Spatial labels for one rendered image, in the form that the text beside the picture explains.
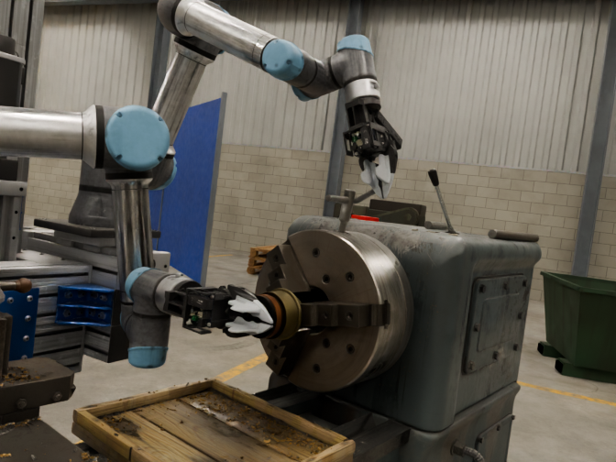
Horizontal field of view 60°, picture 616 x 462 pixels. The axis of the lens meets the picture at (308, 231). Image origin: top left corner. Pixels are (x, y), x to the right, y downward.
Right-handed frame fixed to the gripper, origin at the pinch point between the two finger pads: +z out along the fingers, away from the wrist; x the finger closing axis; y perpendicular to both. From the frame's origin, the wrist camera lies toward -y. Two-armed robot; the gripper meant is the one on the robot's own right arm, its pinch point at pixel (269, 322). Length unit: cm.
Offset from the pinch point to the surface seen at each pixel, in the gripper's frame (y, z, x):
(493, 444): -71, 17, -34
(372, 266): -16.8, 8.3, 10.7
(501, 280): -60, 17, 8
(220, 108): -319, -392, 109
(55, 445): 35.8, 1.1, -10.8
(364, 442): -17.4, 11.0, -21.4
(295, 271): -13.1, -6.6, 7.1
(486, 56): -947, -372, 343
